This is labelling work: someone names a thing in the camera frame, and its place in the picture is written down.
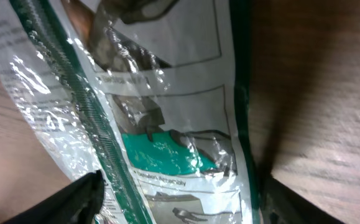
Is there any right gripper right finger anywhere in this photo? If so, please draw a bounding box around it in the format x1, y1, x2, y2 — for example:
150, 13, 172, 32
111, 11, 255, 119
261, 175, 344, 224

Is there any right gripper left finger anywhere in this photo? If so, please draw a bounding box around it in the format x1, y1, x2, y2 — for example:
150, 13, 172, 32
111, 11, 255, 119
4, 170, 104, 224

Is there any green packaged item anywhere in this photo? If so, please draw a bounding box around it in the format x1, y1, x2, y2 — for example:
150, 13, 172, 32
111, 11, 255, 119
0, 0, 262, 223

